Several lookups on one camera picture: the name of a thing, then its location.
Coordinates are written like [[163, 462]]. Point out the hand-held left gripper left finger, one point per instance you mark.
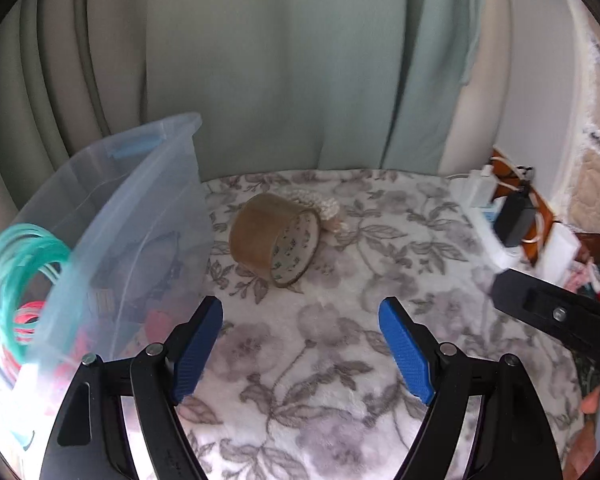
[[195, 352]]

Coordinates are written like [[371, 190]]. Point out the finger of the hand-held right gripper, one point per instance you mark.
[[555, 315]]

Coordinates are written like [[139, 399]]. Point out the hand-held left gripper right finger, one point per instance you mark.
[[407, 357]]

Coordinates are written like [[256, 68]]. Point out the brown packing tape roll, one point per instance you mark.
[[265, 235]]

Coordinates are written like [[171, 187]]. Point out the clear plastic container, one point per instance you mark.
[[145, 200]]

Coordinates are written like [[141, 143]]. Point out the stack of pink bangles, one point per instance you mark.
[[25, 322]]

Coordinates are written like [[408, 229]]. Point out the stack of teal bangles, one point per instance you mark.
[[15, 260]]

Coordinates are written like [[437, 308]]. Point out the person's right hand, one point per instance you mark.
[[592, 400]]

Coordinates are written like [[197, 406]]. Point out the pink cloth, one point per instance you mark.
[[582, 275]]

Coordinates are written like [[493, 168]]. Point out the black charger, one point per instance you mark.
[[515, 220]]

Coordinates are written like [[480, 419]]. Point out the white power strip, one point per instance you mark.
[[480, 220]]

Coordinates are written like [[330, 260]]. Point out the white charger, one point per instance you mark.
[[480, 185]]

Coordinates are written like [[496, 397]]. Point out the white rounded panel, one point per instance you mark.
[[530, 85]]

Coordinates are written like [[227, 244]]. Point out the pale green curtain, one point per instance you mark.
[[280, 60]]

